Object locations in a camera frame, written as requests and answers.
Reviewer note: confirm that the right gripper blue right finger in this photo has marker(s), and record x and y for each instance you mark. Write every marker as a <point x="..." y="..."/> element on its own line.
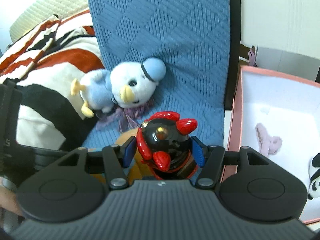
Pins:
<point x="198" y="150"/>

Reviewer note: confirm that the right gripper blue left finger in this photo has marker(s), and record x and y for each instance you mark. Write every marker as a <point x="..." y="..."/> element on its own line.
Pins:
<point x="129" y="149"/>

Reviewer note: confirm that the brown bear plush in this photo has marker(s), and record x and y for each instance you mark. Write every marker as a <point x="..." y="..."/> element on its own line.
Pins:
<point x="132" y="172"/>

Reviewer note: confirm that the purple floral bow scrunchie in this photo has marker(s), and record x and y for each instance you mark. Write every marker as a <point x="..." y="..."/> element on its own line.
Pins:
<point x="127" y="118"/>

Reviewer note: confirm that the red black rooster figurine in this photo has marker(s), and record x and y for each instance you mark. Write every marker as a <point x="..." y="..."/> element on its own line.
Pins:
<point x="163" y="141"/>

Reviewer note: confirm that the white blue duck plush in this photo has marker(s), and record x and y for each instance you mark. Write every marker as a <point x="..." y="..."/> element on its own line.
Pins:
<point x="127" y="85"/>

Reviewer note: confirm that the black white panda plush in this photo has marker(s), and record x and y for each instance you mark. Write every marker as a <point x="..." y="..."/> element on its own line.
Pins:
<point x="314" y="174"/>

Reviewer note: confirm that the person's left hand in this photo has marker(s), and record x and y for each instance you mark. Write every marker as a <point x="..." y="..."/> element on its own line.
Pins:
<point x="8" y="200"/>

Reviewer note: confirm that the pink cardboard box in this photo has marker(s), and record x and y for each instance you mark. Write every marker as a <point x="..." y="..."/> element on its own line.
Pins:
<point x="274" y="187"/>

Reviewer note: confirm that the striped pillow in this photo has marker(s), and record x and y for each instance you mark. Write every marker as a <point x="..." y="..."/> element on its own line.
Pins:
<point x="31" y="47"/>

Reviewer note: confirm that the striped fleece blanket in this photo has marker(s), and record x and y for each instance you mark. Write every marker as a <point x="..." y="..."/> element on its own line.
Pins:
<point x="73" y="53"/>

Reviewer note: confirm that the blue textured chair cushion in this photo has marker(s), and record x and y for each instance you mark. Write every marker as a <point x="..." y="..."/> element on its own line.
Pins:
<point x="192" y="38"/>

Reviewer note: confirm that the beige quilted bedspread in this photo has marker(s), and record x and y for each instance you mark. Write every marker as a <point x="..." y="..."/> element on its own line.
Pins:
<point x="40" y="10"/>

